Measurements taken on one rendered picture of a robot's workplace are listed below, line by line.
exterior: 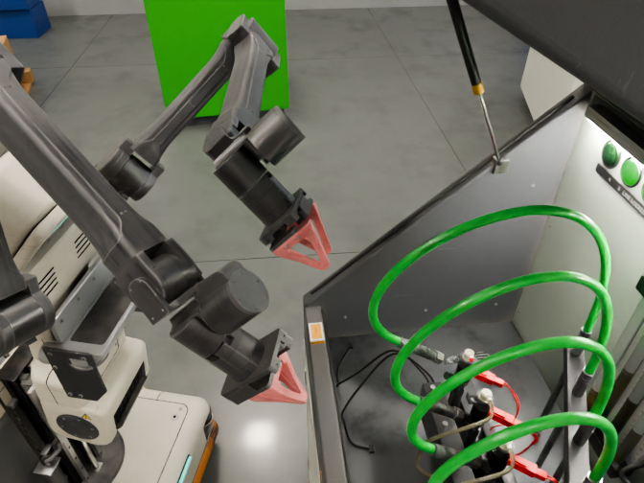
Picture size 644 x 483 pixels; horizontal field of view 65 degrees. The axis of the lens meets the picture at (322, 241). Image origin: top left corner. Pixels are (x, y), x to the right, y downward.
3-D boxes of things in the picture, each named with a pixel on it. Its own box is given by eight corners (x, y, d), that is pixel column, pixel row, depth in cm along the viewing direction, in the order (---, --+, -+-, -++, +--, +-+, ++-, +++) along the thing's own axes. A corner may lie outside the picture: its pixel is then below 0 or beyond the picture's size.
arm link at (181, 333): (172, 307, 65) (156, 340, 60) (204, 280, 61) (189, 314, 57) (215, 335, 67) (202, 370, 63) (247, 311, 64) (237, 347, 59)
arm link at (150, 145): (264, 49, 115) (233, 12, 109) (287, 53, 103) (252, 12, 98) (131, 195, 114) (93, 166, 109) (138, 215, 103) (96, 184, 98)
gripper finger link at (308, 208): (346, 233, 78) (304, 189, 75) (344, 254, 71) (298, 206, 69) (313, 259, 80) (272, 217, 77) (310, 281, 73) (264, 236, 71)
